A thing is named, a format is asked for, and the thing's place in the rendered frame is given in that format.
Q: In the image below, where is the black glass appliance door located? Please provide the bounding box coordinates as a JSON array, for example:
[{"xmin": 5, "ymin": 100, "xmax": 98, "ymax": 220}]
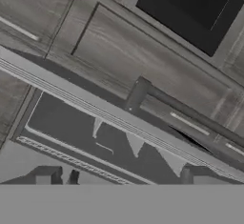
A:
[{"xmin": 135, "ymin": 0, "xmax": 244, "ymax": 58}]

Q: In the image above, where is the dark bar freezer door handle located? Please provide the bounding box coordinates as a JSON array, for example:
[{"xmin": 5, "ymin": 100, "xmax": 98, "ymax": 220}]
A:
[{"xmin": 124, "ymin": 75, "xmax": 244, "ymax": 148}]

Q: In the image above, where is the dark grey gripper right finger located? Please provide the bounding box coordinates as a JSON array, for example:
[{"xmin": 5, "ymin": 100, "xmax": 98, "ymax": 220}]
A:
[{"xmin": 180, "ymin": 165, "xmax": 244, "ymax": 185}]

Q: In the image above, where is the grey wood cupboard panel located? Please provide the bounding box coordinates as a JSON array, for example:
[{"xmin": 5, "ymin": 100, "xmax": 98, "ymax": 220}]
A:
[{"xmin": 0, "ymin": 70, "xmax": 33, "ymax": 148}]

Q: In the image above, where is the pale cupboard handle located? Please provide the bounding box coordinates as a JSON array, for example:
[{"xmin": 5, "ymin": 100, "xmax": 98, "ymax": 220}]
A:
[
  {"xmin": 224, "ymin": 142, "xmax": 244, "ymax": 157},
  {"xmin": 169, "ymin": 111, "xmax": 212, "ymax": 137},
  {"xmin": 0, "ymin": 15, "xmax": 41, "ymax": 42}
]

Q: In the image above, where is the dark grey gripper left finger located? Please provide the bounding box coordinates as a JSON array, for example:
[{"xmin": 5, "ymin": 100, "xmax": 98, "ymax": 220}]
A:
[{"xmin": 0, "ymin": 165, "xmax": 80, "ymax": 185}]

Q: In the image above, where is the grey wood cupboard door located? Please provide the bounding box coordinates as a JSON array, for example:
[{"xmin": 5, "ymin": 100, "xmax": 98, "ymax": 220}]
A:
[
  {"xmin": 0, "ymin": 0, "xmax": 84, "ymax": 58},
  {"xmin": 46, "ymin": 0, "xmax": 244, "ymax": 131}
]

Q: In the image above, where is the grey freezer door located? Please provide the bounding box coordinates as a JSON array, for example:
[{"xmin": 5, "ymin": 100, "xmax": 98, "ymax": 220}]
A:
[{"xmin": 0, "ymin": 45, "xmax": 244, "ymax": 184}]

